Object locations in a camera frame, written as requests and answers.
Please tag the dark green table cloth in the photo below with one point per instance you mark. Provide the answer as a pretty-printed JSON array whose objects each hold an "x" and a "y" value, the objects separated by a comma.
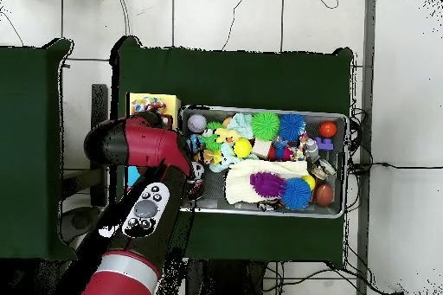
[{"x": 242, "y": 77}]

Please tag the wooden box with three holes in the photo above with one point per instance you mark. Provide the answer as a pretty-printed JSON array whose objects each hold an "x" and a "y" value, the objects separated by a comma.
[{"x": 171, "y": 101}]

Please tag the black and white soccer ball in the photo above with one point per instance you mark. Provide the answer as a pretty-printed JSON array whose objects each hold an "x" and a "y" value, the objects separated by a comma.
[{"x": 199, "y": 169}]

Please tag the green spiky ball with eyes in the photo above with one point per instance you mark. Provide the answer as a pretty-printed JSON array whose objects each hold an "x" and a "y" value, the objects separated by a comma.
[{"x": 213, "y": 142}]

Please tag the yellow tennis ball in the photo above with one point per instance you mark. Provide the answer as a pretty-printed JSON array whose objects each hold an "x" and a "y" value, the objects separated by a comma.
[{"x": 242, "y": 148}]

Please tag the black upright panel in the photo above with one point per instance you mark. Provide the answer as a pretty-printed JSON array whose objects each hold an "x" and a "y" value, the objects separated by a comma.
[{"x": 99, "y": 101}]

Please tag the purple spiky toy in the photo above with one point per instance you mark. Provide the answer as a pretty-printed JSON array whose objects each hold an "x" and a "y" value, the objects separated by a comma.
[{"x": 268, "y": 184}]

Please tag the blue globe ball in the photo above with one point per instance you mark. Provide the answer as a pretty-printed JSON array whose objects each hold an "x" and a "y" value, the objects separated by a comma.
[{"x": 194, "y": 143}]

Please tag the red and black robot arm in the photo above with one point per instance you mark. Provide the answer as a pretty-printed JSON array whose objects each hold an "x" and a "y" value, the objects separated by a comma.
[{"x": 145, "y": 142}]

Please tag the mint green cloth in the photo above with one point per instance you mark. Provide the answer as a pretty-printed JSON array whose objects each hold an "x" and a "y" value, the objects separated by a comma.
[{"x": 244, "y": 125}]

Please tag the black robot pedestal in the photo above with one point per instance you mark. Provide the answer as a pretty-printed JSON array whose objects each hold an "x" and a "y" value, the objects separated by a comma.
[{"x": 225, "y": 281}]

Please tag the green spiky ball white nub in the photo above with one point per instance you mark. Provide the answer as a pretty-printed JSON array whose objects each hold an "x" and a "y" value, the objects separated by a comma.
[{"x": 265, "y": 126}]

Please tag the small colourful dotted cloth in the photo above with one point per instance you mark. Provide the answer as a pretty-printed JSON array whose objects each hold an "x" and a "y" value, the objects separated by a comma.
[{"x": 148, "y": 104}]

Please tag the cream muslin cloth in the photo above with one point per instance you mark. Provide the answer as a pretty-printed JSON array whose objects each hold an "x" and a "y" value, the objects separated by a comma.
[{"x": 242, "y": 180}]

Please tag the shallow mesh bin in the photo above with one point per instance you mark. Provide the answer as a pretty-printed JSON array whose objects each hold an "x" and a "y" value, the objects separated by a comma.
[{"x": 335, "y": 205}]

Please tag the dark green side-table cloth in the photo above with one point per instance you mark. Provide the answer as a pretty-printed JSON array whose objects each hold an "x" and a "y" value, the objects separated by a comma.
[{"x": 27, "y": 101}]

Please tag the blue spiky ball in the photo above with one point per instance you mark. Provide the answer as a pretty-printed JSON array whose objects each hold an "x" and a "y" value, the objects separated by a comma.
[
  {"x": 292, "y": 127},
  {"x": 297, "y": 194}
]

